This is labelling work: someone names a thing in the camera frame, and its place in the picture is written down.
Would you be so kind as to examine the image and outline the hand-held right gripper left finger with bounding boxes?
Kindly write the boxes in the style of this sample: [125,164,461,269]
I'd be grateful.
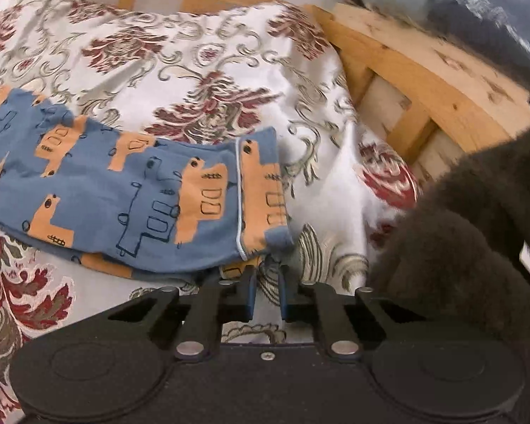
[88,269,256,359]

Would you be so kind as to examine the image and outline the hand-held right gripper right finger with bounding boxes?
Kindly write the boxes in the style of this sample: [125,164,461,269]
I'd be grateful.
[277,264,442,359]

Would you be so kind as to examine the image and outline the blue orange printed pants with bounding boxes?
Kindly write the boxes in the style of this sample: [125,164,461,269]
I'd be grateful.
[0,84,295,282]

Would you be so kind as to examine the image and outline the dark fluffy cloth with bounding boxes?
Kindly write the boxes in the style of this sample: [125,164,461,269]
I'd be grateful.
[370,84,530,365]

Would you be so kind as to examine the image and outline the floral white red bedspread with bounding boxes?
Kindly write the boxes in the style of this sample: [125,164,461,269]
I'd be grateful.
[0,0,425,412]

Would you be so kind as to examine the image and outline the dark navy printed cloth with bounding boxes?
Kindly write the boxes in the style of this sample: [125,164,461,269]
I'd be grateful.
[424,0,530,98]

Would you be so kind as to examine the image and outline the wooden bed frame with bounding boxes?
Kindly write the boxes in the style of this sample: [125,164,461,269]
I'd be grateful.
[0,0,530,183]

